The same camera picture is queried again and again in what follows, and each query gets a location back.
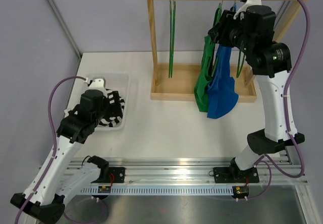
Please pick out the white slotted cable duct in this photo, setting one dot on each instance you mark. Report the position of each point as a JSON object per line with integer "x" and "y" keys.
{"x": 159, "y": 190}

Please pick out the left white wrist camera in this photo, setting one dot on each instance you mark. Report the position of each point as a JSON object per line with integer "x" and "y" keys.
{"x": 96, "y": 84}

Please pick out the empty green hanger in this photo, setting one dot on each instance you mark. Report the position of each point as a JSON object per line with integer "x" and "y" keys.
{"x": 174, "y": 22}
{"x": 171, "y": 56}

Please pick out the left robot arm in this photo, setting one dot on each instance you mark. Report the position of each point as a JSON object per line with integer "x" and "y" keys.
{"x": 46, "y": 197}

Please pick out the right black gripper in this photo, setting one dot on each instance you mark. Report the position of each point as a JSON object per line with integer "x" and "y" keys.
{"x": 226, "y": 22}

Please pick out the striped black white tank top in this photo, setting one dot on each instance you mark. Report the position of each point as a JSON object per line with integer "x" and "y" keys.
{"x": 115, "y": 110}

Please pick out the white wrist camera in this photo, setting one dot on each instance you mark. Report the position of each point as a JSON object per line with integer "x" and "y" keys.
{"x": 247, "y": 3}
{"x": 96, "y": 84}

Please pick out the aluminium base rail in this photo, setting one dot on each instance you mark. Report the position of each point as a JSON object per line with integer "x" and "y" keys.
{"x": 198, "y": 171}

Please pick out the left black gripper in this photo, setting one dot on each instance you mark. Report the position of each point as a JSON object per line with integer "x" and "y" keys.
{"x": 108, "y": 110}

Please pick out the blue tank top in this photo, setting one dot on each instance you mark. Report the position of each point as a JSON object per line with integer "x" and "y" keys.
{"x": 222, "y": 97}

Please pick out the white plastic basket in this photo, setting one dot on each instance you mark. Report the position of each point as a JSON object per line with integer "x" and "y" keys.
{"x": 114, "y": 81}

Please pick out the empty green hanger front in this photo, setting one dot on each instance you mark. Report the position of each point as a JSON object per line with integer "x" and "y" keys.
{"x": 174, "y": 22}

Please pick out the empty green hanger back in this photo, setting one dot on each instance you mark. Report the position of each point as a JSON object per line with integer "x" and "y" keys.
{"x": 171, "y": 56}

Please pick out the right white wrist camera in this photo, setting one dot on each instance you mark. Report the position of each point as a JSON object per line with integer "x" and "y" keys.
{"x": 247, "y": 3}

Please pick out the green tank top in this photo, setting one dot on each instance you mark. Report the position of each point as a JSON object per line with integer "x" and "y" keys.
{"x": 205, "y": 75}

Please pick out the wooden clothes rack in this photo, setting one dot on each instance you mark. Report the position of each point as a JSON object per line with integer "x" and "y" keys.
{"x": 181, "y": 86}

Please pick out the green hanger of striped top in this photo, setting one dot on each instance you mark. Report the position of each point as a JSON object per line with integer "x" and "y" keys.
{"x": 240, "y": 59}

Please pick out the green hanger of blue top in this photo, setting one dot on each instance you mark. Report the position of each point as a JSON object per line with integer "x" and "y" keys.
{"x": 233, "y": 5}

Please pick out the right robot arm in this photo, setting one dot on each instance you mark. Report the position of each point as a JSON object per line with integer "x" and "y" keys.
{"x": 252, "y": 32}

